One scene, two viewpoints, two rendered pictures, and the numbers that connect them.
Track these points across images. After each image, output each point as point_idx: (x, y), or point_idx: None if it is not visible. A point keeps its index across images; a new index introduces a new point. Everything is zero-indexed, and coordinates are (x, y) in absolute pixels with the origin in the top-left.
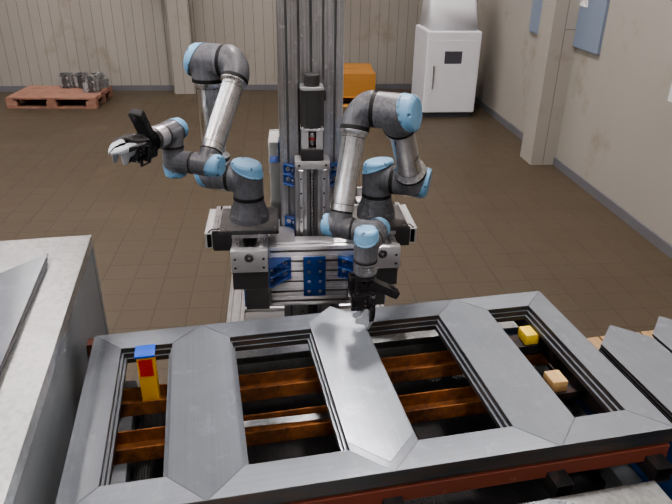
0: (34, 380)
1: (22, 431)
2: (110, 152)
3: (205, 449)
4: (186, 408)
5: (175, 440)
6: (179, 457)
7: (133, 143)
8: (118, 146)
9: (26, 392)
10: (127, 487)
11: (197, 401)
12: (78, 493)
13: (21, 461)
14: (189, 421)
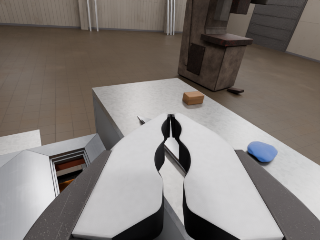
0: (125, 130)
1: (108, 109)
2: (169, 114)
3: (25, 174)
4: (41, 202)
5: (47, 175)
6: (43, 166)
7: (113, 222)
8: (183, 153)
9: (124, 124)
10: (69, 148)
11: (32, 211)
12: (92, 143)
13: (102, 106)
14: (38, 191)
